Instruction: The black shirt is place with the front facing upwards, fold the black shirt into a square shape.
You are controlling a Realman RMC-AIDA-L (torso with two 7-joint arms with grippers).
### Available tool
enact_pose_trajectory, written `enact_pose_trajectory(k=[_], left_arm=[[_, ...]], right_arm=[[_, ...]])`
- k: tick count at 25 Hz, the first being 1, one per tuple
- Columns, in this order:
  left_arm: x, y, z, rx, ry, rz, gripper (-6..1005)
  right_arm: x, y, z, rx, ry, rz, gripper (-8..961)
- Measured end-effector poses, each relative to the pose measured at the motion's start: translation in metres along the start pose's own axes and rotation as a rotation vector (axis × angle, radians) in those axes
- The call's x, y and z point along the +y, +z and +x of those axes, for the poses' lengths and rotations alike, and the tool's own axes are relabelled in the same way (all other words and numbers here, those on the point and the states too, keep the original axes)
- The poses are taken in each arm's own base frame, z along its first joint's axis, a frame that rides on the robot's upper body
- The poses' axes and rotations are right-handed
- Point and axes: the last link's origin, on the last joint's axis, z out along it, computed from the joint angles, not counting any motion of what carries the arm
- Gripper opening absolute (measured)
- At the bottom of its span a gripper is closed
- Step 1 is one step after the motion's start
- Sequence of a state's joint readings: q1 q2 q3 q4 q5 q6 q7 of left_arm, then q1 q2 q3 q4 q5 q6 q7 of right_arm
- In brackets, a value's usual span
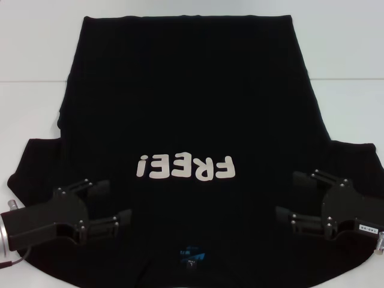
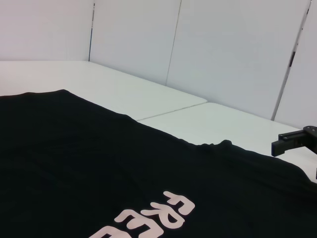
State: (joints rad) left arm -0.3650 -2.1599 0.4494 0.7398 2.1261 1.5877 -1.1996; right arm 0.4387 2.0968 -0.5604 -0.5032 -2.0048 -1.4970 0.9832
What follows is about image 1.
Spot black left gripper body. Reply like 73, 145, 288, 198
1, 187, 88, 252

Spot black shirt with FREE print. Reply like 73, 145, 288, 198
7, 14, 384, 288

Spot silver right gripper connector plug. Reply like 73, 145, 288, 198
373, 232, 384, 256

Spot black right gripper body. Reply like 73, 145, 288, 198
320, 179, 379, 241

